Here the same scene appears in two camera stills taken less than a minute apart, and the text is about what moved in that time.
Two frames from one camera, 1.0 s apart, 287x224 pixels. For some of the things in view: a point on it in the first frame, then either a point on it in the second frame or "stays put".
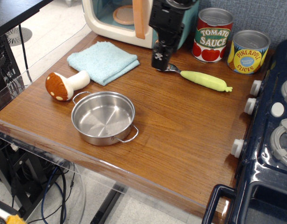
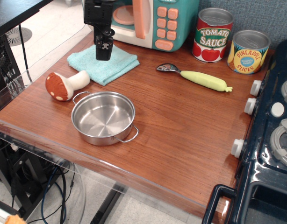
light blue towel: [104, 62] stays put
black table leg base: [105, 214] stays put
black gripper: [168, 17] -> [98, 13]
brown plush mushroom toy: [61, 88] stays put
